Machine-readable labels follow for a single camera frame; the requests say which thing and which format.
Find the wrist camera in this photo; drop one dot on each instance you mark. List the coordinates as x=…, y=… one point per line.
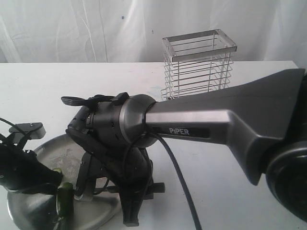
x=90, y=170
x=35, y=130

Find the round steel plate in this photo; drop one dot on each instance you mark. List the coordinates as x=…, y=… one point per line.
x=33, y=212

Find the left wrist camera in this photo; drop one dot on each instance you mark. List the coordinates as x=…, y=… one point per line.
x=35, y=130

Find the wire cutlery holder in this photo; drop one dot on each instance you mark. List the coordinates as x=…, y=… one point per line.
x=196, y=63

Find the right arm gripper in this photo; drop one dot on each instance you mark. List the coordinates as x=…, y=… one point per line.
x=127, y=166

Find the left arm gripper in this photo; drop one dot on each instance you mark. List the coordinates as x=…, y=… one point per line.
x=21, y=172

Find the green cucumber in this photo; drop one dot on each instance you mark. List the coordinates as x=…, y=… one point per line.
x=62, y=209

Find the black handled knife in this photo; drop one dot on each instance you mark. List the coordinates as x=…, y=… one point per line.
x=144, y=192

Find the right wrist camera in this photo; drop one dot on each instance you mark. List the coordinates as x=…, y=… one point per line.
x=90, y=170

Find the cucumber slice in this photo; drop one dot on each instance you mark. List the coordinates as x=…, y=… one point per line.
x=59, y=171

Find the white backdrop curtain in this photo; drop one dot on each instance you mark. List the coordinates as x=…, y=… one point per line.
x=132, y=30

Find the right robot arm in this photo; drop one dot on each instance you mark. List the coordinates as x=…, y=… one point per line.
x=263, y=123

